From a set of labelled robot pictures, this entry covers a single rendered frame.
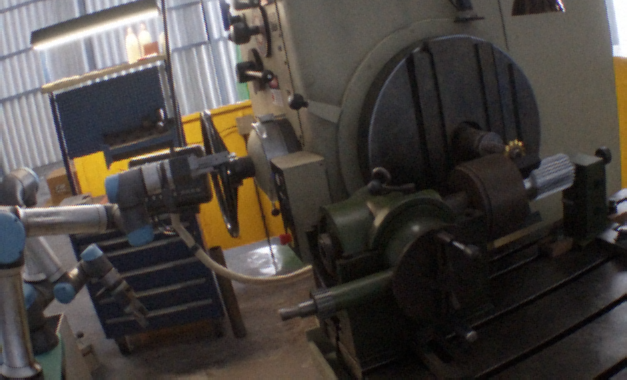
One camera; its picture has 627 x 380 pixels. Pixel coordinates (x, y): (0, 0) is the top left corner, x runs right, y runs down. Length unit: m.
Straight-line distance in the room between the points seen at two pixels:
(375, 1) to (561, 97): 0.72
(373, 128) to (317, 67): 0.21
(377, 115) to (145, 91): 2.31
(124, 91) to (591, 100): 2.67
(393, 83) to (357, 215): 0.41
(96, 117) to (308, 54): 2.31
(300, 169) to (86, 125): 2.39
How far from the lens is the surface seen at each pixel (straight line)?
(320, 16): 1.39
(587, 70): 1.91
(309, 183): 1.30
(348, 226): 1.03
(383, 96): 1.33
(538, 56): 1.74
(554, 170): 1.33
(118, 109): 3.48
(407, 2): 1.49
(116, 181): 1.39
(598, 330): 1.11
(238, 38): 1.61
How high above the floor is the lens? 1.62
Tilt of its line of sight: 12 degrees down
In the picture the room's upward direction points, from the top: 12 degrees counter-clockwise
